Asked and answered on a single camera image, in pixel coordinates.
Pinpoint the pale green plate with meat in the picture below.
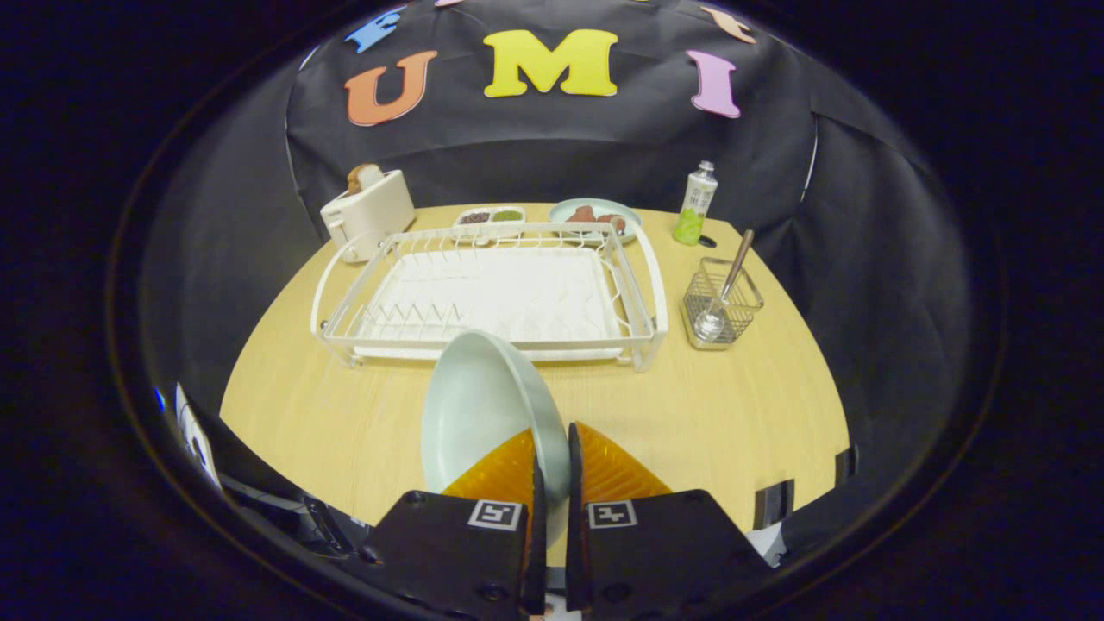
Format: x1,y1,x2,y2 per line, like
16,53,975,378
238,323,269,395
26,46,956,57
549,198,643,245

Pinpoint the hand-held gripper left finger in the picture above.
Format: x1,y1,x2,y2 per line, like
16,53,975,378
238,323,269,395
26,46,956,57
358,427,549,621

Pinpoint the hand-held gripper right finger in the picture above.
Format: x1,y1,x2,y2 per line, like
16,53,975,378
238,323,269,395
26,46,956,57
565,421,775,621

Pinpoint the small wire basket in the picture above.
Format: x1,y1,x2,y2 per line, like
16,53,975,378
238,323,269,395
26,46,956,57
681,257,765,350

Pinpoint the green drink bottle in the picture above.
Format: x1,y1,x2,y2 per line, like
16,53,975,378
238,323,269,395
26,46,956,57
673,160,719,248

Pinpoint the white divided sauce dish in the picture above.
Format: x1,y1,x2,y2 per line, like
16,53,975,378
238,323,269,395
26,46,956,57
454,205,527,244

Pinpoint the metal spoon brown handle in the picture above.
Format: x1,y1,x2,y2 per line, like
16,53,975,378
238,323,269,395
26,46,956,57
695,229,756,339

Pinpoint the white dish rack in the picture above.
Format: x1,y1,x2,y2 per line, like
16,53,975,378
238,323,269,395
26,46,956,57
310,222,669,373

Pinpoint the white toaster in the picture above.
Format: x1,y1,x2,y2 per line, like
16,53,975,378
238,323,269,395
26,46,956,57
320,169,417,263

